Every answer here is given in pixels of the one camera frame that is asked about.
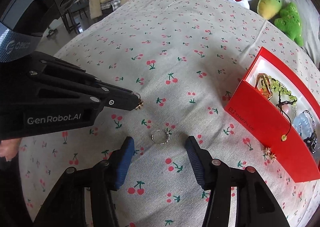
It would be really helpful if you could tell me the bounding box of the blue bead bracelet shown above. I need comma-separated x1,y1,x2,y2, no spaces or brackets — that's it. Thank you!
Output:
292,112,318,143

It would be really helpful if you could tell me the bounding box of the yellow green plush toy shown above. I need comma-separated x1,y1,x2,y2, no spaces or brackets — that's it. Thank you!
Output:
257,0,283,20

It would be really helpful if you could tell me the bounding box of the cherry print bed sheet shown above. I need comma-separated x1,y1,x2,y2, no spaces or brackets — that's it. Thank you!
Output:
19,0,319,226

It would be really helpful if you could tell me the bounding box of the gold bangle with green stone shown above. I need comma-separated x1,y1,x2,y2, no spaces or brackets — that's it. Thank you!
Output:
255,73,273,100

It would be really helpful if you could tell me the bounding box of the small gold earring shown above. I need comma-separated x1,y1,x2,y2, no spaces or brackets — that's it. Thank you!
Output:
263,147,277,164

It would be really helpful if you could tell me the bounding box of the red cardboard box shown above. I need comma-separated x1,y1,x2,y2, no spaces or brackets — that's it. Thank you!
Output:
225,47,319,183

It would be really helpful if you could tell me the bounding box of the left hand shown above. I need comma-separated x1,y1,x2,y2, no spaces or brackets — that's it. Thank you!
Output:
0,138,22,161

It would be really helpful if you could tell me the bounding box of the green bead bracelet black cord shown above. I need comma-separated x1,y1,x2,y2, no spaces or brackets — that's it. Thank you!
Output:
267,74,298,142

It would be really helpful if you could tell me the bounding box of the silver ring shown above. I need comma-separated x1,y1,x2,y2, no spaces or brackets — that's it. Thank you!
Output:
151,128,171,145

